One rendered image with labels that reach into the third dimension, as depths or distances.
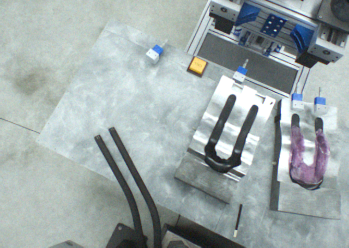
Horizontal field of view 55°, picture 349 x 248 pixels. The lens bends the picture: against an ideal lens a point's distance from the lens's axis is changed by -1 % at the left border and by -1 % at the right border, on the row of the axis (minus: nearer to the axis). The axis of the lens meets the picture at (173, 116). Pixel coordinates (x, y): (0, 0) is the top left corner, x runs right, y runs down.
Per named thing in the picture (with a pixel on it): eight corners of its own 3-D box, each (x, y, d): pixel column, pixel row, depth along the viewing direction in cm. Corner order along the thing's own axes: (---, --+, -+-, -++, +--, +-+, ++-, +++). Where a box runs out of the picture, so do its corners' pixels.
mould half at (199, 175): (219, 82, 162) (224, 71, 149) (269, 105, 160) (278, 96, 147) (173, 177, 150) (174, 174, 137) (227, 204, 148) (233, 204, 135)
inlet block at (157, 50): (162, 39, 167) (162, 34, 161) (170, 44, 166) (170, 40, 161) (146, 58, 164) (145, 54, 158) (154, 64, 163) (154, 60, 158)
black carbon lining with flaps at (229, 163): (228, 94, 153) (233, 86, 144) (260, 109, 152) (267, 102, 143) (196, 163, 145) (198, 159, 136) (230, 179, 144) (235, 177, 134)
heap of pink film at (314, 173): (287, 124, 152) (294, 119, 144) (326, 129, 152) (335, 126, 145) (283, 181, 145) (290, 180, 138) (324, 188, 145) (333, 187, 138)
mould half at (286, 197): (277, 102, 161) (286, 94, 150) (331, 110, 161) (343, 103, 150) (269, 210, 148) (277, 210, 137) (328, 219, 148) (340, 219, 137)
